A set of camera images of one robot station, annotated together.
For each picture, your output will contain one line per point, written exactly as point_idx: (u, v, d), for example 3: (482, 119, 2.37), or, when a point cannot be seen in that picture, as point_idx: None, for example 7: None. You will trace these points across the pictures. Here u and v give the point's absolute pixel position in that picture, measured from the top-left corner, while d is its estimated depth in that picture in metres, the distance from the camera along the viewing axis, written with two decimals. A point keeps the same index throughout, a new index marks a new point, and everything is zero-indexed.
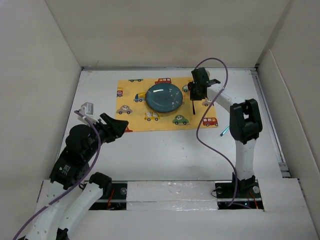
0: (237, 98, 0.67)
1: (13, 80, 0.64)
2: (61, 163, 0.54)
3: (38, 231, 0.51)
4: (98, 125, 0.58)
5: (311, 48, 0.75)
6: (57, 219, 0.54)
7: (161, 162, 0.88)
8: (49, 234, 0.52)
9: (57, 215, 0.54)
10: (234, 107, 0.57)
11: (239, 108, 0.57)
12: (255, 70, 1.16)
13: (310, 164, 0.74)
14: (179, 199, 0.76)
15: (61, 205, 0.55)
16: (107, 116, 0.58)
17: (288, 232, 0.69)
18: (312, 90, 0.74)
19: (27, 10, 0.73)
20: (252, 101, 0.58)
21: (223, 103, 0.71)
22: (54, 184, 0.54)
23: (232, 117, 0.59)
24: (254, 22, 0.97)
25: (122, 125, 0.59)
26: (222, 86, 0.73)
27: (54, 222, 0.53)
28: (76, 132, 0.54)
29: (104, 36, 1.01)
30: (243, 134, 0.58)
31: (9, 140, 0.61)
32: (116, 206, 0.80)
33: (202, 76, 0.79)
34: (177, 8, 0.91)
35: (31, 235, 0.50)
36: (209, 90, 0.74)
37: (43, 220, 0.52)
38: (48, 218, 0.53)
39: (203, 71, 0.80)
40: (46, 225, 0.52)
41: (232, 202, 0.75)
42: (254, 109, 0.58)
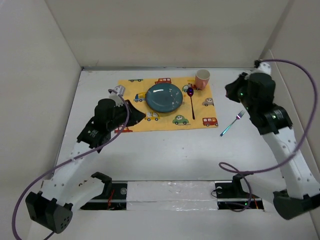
0: (310, 181, 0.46)
1: (13, 80, 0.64)
2: (89, 128, 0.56)
3: (56, 184, 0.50)
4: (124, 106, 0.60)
5: (311, 48, 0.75)
6: (74, 178, 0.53)
7: (161, 162, 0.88)
8: (65, 189, 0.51)
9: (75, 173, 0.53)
10: (303, 204, 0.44)
11: (308, 208, 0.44)
12: (255, 70, 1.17)
13: (309, 164, 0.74)
14: (179, 199, 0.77)
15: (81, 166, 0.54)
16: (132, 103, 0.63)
17: (288, 232, 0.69)
18: (312, 91, 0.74)
19: (27, 10, 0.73)
20: None
21: (287, 173, 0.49)
22: (80, 144, 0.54)
23: (294, 204, 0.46)
24: (254, 22, 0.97)
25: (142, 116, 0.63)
26: (294, 142, 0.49)
27: (71, 179, 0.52)
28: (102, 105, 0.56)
29: (105, 37, 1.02)
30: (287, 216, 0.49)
31: (9, 140, 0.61)
32: (116, 206, 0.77)
33: (267, 96, 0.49)
34: (176, 8, 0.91)
35: (48, 187, 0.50)
36: (274, 139, 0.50)
37: (62, 174, 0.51)
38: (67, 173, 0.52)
39: (271, 85, 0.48)
40: (63, 180, 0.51)
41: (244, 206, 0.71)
42: None
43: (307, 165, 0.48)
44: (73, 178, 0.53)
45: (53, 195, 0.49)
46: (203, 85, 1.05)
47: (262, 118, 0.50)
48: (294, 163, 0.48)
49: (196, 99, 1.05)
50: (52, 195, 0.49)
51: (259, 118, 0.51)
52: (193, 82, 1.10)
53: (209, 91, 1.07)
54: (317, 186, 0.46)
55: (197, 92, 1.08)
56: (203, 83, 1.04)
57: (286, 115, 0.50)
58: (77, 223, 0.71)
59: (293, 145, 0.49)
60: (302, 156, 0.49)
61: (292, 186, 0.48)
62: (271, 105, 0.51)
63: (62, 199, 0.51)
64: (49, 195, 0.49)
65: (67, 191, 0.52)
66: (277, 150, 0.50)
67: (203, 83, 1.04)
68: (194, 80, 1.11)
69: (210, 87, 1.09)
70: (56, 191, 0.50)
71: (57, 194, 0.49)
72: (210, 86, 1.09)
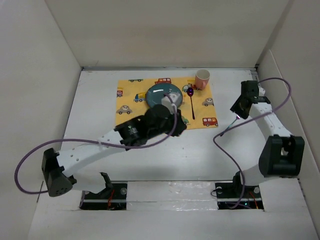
0: (282, 129, 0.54)
1: (13, 80, 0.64)
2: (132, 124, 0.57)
3: (72, 155, 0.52)
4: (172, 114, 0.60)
5: (311, 48, 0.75)
6: (90, 160, 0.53)
7: (161, 162, 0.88)
8: (76, 165, 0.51)
9: (92, 156, 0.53)
10: (274, 140, 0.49)
11: (279, 142, 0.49)
12: (255, 70, 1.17)
13: (309, 164, 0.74)
14: (179, 199, 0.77)
15: (100, 153, 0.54)
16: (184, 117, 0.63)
17: (288, 232, 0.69)
18: (312, 91, 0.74)
19: (27, 10, 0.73)
20: (299, 141, 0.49)
21: (263, 126, 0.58)
22: (115, 133, 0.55)
23: (267, 148, 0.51)
24: (254, 23, 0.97)
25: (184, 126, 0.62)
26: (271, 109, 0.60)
27: (86, 160, 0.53)
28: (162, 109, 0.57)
29: (105, 37, 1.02)
30: (270, 170, 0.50)
31: (9, 140, 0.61)
32: (117, 206, 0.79)
33: (252, 89, 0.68)
34: (177, 8, 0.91)
35: (66, 153, 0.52)
36: (255, 108, 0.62)
37: (83, 150, 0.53)
38: (86, 151, 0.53)
39: (254, 83, 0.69)
40: (80, 155, 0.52)
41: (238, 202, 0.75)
42: (296, 151, 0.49)
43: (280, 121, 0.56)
44: (89, 159, 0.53)
45: (63, 163, 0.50)
46: (203, 85, 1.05)
47: (248, 100, 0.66)
48: (268, 118, 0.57)
49: (196, 99, 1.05)
50: (63, 162, 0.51)
51: (247, 100, 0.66)
52: (193, 82, 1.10)
53: (209, 91, 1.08)
54: (288, 131, 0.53)
55: (197, 92, 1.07)
56: (203, 83, 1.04)
57: (268, 100, 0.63)
58: (77, 223, 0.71)
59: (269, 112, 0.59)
60: (276, 117, 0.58)
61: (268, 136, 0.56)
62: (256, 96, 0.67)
63: (70, 172, 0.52)
64: (61, 161, 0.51)
65: (78, 168, 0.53)
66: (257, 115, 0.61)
67: (203, 83, 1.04)
68: (194, 80, 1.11)
69: (210, 87, 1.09)
70: (69, 161, 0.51)
71: (67, 163, 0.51)
72: (209, 86, 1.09)
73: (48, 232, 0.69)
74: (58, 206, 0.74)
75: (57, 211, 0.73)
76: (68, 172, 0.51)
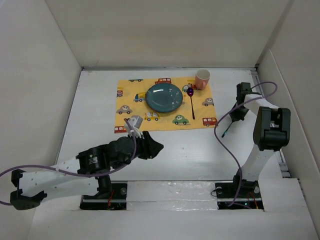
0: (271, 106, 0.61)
1: (13, 80, 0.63)
2: (94, 152, 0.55)
3: (32, 179, 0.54)
4: (139, 139, 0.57)
5: (311, 48, 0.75)
6: (49, 184, 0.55)
7: (161, 162, 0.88)
8: (36, 188, 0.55)
9: (51, 182, 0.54)
10: (263, 108, 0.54)
11: (267, 110, 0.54)
12: (255, 70, 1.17)
13: (309, 164, 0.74)
14: (179, 199, 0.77)
15: (59, 179, 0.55)
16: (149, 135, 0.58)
17: (288, 232, 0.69)
18: (312, 91, 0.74)
19: (27, 10, 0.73)
20: (285, 109, 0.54)
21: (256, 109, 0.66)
22: (75, 161, 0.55)
23: (258, 119, 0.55)
24: (254, 22, 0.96)
25: (157, 146, 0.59)
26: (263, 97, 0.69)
27: (46, 184, 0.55)
28: (123, 142, 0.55)
29: (105, 37, 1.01)
30: (263, 138, 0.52)
31: (9, 140, 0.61)
32: (116, 206, 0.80)
33: (246, 89, 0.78)
34: (176, 8, 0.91)
35: (27, 176, 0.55)
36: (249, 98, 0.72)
37: (42, 175, 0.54)
38: (44, 177, 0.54)
39: (248, 84, 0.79)
40: (38, 180, 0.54)
41: (232, 202, 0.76)
42: (284, 118, 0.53)
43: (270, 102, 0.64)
44: (48, 184, 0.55)
45: (23, 186, 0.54)
46: (203, 85, 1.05)
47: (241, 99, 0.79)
48: (259, 101, 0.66)
49: (196, 99, 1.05)
50: (23, 185, 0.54)
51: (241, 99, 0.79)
52: (193, 82, 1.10)
53: (209, 91, 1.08)
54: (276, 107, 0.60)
55: (198, 92, 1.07)
56: (203, 83, 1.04)
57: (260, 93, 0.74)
58: (76, 222, 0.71)
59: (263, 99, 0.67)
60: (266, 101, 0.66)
61: None
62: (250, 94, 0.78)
63: (33, 192, 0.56)
64: (23, 183, 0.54)
65: (39, 190, 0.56)
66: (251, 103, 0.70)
67: (203, 83, 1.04)
68: (194, 80, 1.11)
69: (210, 87, 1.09)
70: (29, 185, 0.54)
71: (25, 187, 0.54)
72: (209, 86, 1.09)
73: (48, 232, 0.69)
74: (58, 205, 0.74)
75: (57, 211, 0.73)
76: (32, 194, 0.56)
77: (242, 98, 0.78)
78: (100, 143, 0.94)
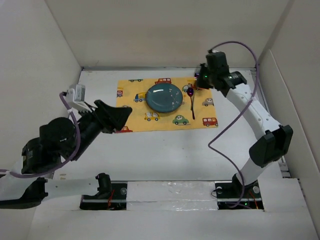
0: (269, 120, 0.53)
1: (13, 80, 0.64)
2: (32, 144, 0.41)
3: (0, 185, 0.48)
4: (92, 114, 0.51)
5: (311, 49, 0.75)
6: (18, 184, 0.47)
7: (161, 162, 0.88)
8: (9, 192, 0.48)
9: (16, 185, 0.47)
10: (268, 138, 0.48)
11: (273, 138, 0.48)
12: (255, 70, 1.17)
13: (309, 164, 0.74)
14: (179, 199, 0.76)
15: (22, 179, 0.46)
16: (103, 104, 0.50)
17: (289, 232, 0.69)
18: (312, 91, 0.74)
19: (27, 11, 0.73)
20: (288, 131, 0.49)
21: (248, 118, 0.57)
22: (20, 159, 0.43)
23: (259, 144, 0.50)
24: (254, 22, 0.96)
25: (122, 116, 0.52)
26: (251, 93, 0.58)
27: (13, 188, 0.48)
28: (58, 123, 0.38)
29: (104, 37, 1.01)
30: (265, 162, 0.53)
31: (9, 140, 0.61)
32: (116, 206, 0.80)
33: (221, 65, 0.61)
34: (176, 8, 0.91)
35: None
36: (234, 94, 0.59)
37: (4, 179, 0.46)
38: (5, 183, 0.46)
39: (222, 57, 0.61)
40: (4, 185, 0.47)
41: (238, 203, 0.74)
42: (286, 140, 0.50)
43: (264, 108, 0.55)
44: (15, 186, 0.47)
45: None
46: None
47: (222, 82, 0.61)
48: (253, 108, 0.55)
49: (196, 99, 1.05)
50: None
51: (220, 82, 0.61)
52: (193, 82, 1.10)
53: (209, 91, 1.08)
54: (276, 123, 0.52)
55: (198, 92, 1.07)
56: None
57: (243, 78, 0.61)
58: (76, 223, 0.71)
59: (249, 95, 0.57)
60: (259, 104, 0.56)
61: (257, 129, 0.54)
62: (227, 72, 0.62)
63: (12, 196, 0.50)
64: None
65: (15, 193, 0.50)
66: (238, 102, 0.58)
67: None
68: (194, 80, 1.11)
69: None
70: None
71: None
72: None
73: (48, 233, 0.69)
74: (58, 205, 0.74)
75: (57, 211, 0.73)
76: (17, 196, 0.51)
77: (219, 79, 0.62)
78: (100, 143, 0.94)
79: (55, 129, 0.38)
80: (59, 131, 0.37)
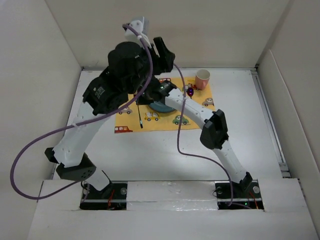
0: (204, 111, 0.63)
1: (13, 80, 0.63)
2: (97, 83, 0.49)
3: (63, 148, 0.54)
4: (150, 50, 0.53)
5: (311, 49, 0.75)
6: (84, 139, 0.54)
7: (162, 162, 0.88)
8: (73, 154, 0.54)
9: (81, 139, 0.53)
10: (207, 125, 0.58)
11: (211, 124, 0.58)
12: (255, 70, 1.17)
13: (310, 164, 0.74)
14: (179, 199, 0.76)
15: (88, 132, 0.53)
16: (162, 41, 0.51)
17: (289, 232, 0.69)
18: (312, 90, 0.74)
19: (27, 10, 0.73)
20: (219, 114, 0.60)
21: (190, 116, 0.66)
22: (86, 103, 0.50)
23: (205, 132, 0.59)
24: (254, 23, 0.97)
25: (172, 59, 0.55)
26: (182, 94, 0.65)
27: (78, 145, 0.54)
28: (126, 48, 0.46)
29: (105, 37, 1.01)
30: (215, 144, 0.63)
31: (9, 140, 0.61)
32: (116, 206, 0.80)
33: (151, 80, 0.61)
34: (176, 8, 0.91)
35: (58, 148, 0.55)
36: (171, 101, 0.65)
37: (69, 139, 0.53)
38: (71, 141, 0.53)
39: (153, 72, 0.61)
40: (70, 146, 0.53)
41: (231, 202, 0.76)
42: (223, 121, 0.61)
43: (196, 104, 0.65)
44: (80, 143, 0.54)
45: (61, 159, 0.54)
46: (203, 85, 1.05)
47: (158, 94, 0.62)
48: (188, 106, 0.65)
49: (196, 99, 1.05)
50: (60, 159, 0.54)
51: (157, 94, 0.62)
52: (193, 82, 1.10)
53: (209, 91, 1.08)
54: (209, 112, 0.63)
55: (198, 92, 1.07)
56: (203, 83, 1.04)
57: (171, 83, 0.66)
58: (76, 223, 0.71)
59: (182, 97, 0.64)
60: (190, 100, 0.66)
61: (199, 122, 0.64)
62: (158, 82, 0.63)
63: (73, 158, 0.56)
64: (59, 157, 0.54)
65: (77, 153, 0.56)
66: (176, 105, 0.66)
67: (203, 83, 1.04)
68: (194, 81, 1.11)
69: (210, 87, 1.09)
70: (64, 156, 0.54)
71: (64, 157, 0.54)
72: (210, 87, 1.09)
73: (48, 233, 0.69)
74: (58, 205, 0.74)
75: (57, 211, 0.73)
76: (77, 161, 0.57)
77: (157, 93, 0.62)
78: (101, 143, 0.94)
79: (127, 52, 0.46)
80: (130, 52, 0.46)
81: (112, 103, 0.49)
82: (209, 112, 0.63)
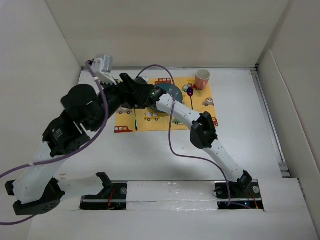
0: (192, 114, 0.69)
1: (13, 80, 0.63)
2: (56, 124, 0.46)
3: (21, 185, 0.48)
4: (117, 86, 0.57)
5: (311, 48, 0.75)
6: (42, 178, 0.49)
7: (161, 162, 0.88)
8: (31, 191, 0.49)
9: (40, 178, 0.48)
10: (195, 126, 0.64)
11: (198, 126, 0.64)
12: (255, 70, 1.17)
13: (310, 164, 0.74)
14: (179, 199, 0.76)
15: (48, 170, 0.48)
16: (129, 78, 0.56)
17: (288, 233, 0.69)
18: (312, 90, 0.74)
19: (27, 10, 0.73)
20: (206, 115, 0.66)
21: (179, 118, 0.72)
22: (43, 144, 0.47)
23: (193, 133, 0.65)
24: (254, 22, 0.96)
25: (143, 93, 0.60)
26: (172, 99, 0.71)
27: (37, 183, 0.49)
28: (81, 91, 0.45)
29: (104, 37, 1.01)
30: (204, 145, 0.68)
31: (9, 140, 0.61)
32: (116, 206, 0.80)
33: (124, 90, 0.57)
34: (176, 8, 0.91)
35: (16, 184, 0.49)
36: (161, 105, 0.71)
37: (26, 177, 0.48)
38: (29, 179, 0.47)
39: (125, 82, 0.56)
40: (28, 184, 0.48)
41: (229, 202, 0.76)
42: (209, 121, 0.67)
43: (184, 106, 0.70)
44: (39, 182, 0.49)
45: (19, 196, 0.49)
46: (203, 85, 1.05)
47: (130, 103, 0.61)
48: (177, 108, 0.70)
49: (196, 99, 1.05)
50: (18, 194, 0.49)
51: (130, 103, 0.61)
52: (193, 82, 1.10)
53: (209, 91, 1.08)
54: (197, 113, 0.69)
55: (198, 92, 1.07)
56: (203, 83, 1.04)
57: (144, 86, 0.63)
58: (76, 223, 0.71)
59: (171, 102, 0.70)
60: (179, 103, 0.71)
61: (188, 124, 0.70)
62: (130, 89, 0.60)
63: (33, 194, 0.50)
64: (17, 192, 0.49)
65: (37, 191, 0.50)
66: (166, 108, 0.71)
67: (203, 83, 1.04)
68: (194, 81, 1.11)
69: (210, 87, 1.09)
70: (22, 193, 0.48)
71: (21, 194, 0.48)
72: (209, 87, 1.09)
73: (48, 233, 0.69)
74: (58, 205, 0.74)
75: (57, 211, 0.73)
76: (38, 197, 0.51)
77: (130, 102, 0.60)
78: (101, 143, 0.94)
79: (80, 97, 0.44)
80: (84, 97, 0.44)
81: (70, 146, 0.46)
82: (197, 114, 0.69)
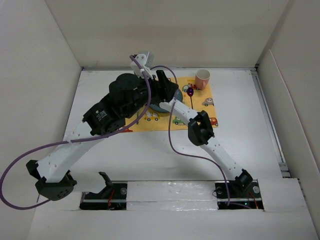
0: (190, 111, 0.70)
1: (13, 80, 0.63)
2: (99, 107, 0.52)
3: (49, 162, 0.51)
4: (152, 81, 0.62)
5: (311, 49, 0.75)
6: (71, 158, 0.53)
7: (161, 162, 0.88)
8: (58, 170, 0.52)
9: (70, 157, 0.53)
10: (192, 123, 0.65)
11: (195, 123, 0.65)
12: (255, 70, 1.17)
13: (310, 164, 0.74)
14: (179, 199, 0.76)
15: (79, 151, 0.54)
16: (163, 75, 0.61)
17: (288, 232, 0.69)
18: (312, 90, 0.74)
19: (27, 11, 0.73)
20: (203, 114, 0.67)
21: (179, 116, 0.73)
22: (83, 125, 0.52)
23: (190, 130, 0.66)
24: (254, 22, 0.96)
25: (172, 89, 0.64)
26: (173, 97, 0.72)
27: (65, 162, 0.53)
28: (126, 79, 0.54)
29: (104, 37, 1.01)
30: (201, 141, 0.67)
31: (9, 140, 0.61)
32: (116, 206, 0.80)
33: (158, 84, 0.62)
34: (176, 8, 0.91)
35: (43, 162, 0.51)
36: (163, 104, 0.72)
37: (58, 154, 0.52)
38: (61, 155, 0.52)
39: (161, 77, 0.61)
40: (57, 162, 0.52)
41: (229, 202, 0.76)
42: (206, 119, 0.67)
43: (184, 105, 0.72)
44: (67, 162, 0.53)
45: (44, 173, 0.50)
46: (203, 85, 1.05)
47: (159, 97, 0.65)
48: (177, 107, 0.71)
49: (196, 99, 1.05)
50: (43, 173, 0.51)
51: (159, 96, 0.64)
52: (193, 82, 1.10)
53: (209, 91, 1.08)
54: (194, 112, 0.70)
55: (198, 92, 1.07)
56: (203, 83, 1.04)
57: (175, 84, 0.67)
58: (76, 223, 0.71)
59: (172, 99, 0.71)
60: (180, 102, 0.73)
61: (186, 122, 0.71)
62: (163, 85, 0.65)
63: (58, 175, 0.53)
64: (42, 171, 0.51)
65: (61, 172, 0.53)
66: (166, 106, 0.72)
67: (203, 83, 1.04)
68: (194, 81, 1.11)
69: (210, 87, 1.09)
70: (48, 170, 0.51)
71: (47, 172, 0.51)
72: (209, 86, 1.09)
73: (48, 233, 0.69)
74: (58, 206, 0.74)
75: (57, 211, 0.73)
76: (58, 179, 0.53)
77: (160, 96, 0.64)
78: (101, 143, 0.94)
79: (127, 82, 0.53)
80: (130, 84, 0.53)
81: (110, 128, 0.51)
82: (195, 112, 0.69)
